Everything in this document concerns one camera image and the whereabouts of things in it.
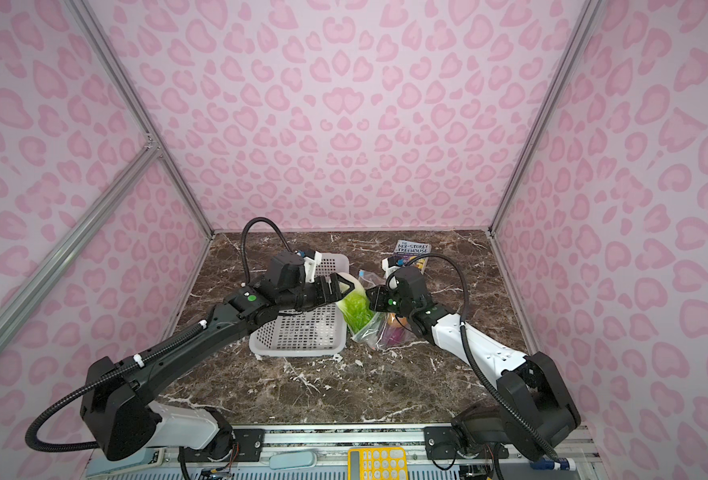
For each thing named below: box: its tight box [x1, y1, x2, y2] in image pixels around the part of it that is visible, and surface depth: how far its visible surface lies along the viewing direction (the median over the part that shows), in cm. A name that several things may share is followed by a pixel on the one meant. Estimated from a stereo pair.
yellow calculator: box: [348, 446, 409, 480], surface depth 71 cm
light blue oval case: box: [269, 451, 316, 470], surface depth 70 cm
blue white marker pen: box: [530, 457, 577, 471], surface depth 70 cm
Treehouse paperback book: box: [394, 240, 432, 275], surface depth 112 cm
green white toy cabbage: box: [337, 272, 376, 333], surface depth 78 cm
